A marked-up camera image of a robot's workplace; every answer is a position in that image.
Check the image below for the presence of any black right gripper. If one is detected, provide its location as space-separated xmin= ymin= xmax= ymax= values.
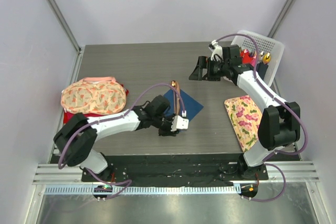
xmin=189 ymin=56 xmax=229 ymax=82

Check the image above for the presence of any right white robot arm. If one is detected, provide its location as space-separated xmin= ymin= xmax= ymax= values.
xmin=189 ymin=45 xmax=300 ymax=179

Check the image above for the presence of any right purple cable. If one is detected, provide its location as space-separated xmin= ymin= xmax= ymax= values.
xmin=209 ymin=33 xmax=308 ymax=202

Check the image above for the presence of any white plastic basket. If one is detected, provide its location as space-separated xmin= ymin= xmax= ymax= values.
xmin=232 ymin=30 xmax=285 ymax=87

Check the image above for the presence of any floral mesh laundry bag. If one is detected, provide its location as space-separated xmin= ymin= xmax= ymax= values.
xmin=60 ymin=77 xmax=128 ymax=115

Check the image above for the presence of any red napkin stack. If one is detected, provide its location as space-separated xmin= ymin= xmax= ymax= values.
xmin=61 ymin=86 xmax=129 ymax=123

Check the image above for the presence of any rose gold spoon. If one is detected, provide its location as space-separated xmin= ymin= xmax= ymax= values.
xmin=171 ymin=80 xmax=179 ymax=114

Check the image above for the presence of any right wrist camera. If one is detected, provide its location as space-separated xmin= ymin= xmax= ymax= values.
xmin=208 ymin=40 xmax=223 ymax=62

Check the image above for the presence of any blue paper napkin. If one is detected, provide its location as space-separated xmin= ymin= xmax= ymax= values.
xmin=163 ymin=90 xmax=203 ymax=121

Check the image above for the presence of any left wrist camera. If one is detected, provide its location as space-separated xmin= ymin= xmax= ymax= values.
xmin=171 ymin=110 xmax=189 ymax=132

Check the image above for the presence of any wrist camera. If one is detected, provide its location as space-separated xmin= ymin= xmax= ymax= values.
xmin=171 ymin=110 xmax=189 ymax=132
xmin=208 ymin=40 xmax=223 ymax=62

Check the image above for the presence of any dark blue rolled napkin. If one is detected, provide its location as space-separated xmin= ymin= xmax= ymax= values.
xmin=257 ymin=62 xmax=268 ymax=83

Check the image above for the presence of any gold spoon in basket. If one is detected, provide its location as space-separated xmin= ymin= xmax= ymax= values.
xmin=262 ymin=52 xmax=271 ymax=65

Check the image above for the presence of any floral tray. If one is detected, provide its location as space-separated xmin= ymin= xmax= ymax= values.
xmin=224 ymin=95 xmax=262 ymax=152

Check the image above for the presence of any purple cable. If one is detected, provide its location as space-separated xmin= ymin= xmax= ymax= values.
xmin=209 ymin=33 xmax=308 ymax=202
xmin=58 ymin=83 xmax=186 ymax=200

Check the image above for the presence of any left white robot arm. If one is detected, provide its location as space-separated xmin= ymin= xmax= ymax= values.
xmin=54 ymin=95 xmax=188 ymax=182

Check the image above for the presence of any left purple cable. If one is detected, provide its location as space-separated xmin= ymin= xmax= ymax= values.
xmin=58 ymin=83 xmax=186 ymax=200

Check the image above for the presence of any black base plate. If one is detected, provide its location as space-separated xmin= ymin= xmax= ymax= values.
xmin=97 ymin=153 xmax=268 ymax=187

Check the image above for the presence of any red rolled napkin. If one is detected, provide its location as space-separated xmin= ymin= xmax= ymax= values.
xmin=240 ymin=49 xmax=253 ymax=64

